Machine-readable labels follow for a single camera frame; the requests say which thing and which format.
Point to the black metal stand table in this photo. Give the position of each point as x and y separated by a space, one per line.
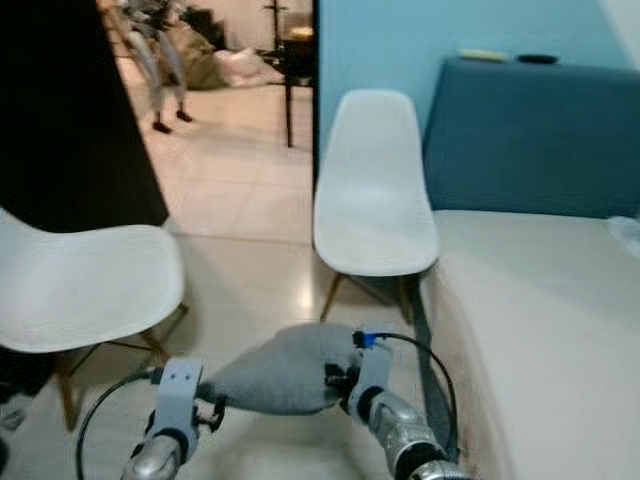
289 95

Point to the flat pale yellow item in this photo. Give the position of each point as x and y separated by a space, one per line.
485 55

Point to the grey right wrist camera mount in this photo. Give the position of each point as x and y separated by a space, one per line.
372 375

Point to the beige bed mattress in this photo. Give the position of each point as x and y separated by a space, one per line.
550 330

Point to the flat black oval item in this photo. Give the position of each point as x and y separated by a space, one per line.
538 59

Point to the white stuffed bag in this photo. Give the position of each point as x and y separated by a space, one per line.
242 68

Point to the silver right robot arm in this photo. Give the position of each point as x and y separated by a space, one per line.
415 445

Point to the white plastic shell chair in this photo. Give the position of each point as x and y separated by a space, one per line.
80 285
375 190

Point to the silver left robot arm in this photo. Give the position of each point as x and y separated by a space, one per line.
155 465

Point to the black cabinet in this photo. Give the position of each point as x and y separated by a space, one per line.
70 100

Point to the grey fabric pillow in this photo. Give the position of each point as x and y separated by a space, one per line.
280 370

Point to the blue upholstered bed frame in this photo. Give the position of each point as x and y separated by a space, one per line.
530 140

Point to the black door frame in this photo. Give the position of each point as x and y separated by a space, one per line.
316 100

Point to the olive green bag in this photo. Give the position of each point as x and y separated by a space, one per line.
198 62

